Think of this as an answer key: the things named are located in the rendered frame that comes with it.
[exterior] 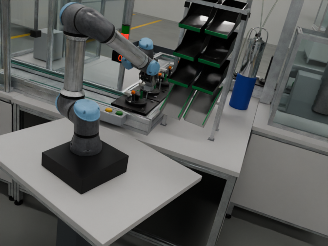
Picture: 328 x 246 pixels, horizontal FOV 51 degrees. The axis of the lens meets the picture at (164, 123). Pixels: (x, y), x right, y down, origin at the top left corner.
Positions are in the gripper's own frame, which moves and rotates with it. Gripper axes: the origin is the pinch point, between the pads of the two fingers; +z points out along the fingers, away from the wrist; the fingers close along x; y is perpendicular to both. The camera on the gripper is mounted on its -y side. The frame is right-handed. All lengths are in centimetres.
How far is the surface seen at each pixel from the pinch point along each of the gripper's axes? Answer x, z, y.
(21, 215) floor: -68, 81, 87
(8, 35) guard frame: -90, -17, 10
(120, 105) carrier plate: -14.1, 10.1, 15.9
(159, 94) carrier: -0.8, 29.7, -14.6
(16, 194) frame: -79, 78, 75
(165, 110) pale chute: 13.9, 8.6, 10.7
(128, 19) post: -27.7, -16.0, -30.8
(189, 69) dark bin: 20.0, -4.9, -14.7
